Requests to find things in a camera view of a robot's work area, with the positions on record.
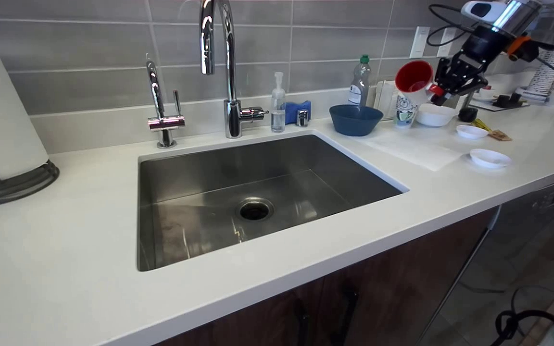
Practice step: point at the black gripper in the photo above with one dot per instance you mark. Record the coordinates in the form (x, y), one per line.
(481, 48)

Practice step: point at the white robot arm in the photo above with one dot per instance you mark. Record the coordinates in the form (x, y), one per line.
(527, 12)

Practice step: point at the white bowl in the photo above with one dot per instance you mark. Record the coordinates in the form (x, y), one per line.
(435, 116)

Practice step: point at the blue bowl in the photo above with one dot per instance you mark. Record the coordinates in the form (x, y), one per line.
(354, 119)

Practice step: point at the black round object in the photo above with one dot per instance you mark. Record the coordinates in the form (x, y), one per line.
(468, 114)

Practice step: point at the yellow packet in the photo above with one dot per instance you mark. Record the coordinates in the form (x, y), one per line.
(481, 123)

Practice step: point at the small black device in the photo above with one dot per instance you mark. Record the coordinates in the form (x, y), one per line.
(508, 100)

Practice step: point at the brown paper packet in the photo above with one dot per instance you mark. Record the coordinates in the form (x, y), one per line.
(498, 135)

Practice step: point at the white plastic container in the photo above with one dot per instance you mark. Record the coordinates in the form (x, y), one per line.
(385, 96)

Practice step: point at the clear bottle green cap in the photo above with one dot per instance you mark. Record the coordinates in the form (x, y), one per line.
(358, 87)

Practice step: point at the blue sponge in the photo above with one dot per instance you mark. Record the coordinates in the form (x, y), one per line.
(296, 112)

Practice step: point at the clear soap dispenser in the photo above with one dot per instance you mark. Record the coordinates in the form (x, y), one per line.
(277, 108)

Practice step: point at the dark dishwasher front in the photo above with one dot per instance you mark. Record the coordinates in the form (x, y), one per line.
(514, 269)

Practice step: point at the tall chrome faucet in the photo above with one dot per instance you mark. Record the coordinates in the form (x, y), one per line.
(231, 77)

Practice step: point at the stainless steel sink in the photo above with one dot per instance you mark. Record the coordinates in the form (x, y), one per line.
(258, 198)

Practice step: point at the brown wooden cabinet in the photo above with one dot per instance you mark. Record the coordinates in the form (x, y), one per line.
(354, 300)

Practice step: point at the small chrome tap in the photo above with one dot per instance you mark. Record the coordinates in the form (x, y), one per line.
(162, 112)

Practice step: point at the black towel roll holder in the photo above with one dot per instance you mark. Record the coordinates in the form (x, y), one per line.
(19, 185)

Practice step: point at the white wall outlet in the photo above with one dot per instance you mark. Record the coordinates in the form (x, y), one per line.
(420, 41)
(445, 46)

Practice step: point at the wrist camera orange connector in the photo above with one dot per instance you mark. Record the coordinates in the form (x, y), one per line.
(521, 48)

